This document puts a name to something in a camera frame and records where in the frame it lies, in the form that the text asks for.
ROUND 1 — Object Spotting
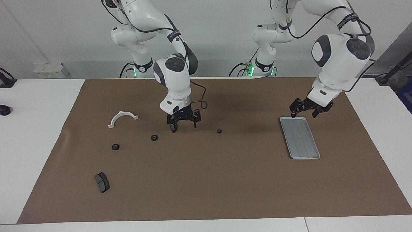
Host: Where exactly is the blue crate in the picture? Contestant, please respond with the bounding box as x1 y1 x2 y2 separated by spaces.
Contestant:
397 82 412 113

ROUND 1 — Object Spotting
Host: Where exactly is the brown table mat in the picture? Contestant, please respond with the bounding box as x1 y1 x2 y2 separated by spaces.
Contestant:
17 77 412 224

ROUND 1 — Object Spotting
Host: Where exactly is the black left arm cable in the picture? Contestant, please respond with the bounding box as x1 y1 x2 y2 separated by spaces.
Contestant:
270 0 376 94

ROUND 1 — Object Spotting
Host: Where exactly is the black base cable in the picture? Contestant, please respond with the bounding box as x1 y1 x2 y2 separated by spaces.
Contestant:
119 62 136 78
229 48 258 78

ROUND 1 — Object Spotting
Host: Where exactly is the black left base cable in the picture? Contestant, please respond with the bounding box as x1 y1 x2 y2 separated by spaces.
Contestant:
229 48 258 78

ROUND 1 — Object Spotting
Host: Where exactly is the black stand pole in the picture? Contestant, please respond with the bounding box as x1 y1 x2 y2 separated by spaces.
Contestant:
375 52 412 86

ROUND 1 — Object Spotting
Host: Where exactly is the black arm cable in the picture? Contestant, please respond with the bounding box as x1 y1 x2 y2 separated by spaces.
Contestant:
102 0 208 110
270 0 376 94

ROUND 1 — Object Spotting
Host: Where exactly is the short dark grey brake pad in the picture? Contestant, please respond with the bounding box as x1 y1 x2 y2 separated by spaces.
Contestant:
94 172 110 194

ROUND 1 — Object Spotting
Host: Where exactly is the silver metal tray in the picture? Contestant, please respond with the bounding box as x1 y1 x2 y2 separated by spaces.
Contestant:
279 117 321 160

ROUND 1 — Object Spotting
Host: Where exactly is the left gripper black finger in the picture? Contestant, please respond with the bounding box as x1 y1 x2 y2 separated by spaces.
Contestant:
289 100 303 119
311 103 334 118

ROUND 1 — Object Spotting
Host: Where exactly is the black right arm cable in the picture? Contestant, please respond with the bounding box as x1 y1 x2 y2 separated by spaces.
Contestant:
102 0 208 110

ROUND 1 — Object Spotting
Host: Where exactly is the white semicircular plastic bracket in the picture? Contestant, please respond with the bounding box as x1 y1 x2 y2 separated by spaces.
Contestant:
108 111 139 129

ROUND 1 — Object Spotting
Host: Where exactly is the black table clamp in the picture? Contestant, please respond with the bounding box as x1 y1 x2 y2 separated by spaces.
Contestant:
0 68 17 88

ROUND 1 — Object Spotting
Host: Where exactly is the black right base cable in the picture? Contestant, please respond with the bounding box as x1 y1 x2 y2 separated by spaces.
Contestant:
119 62 136 78

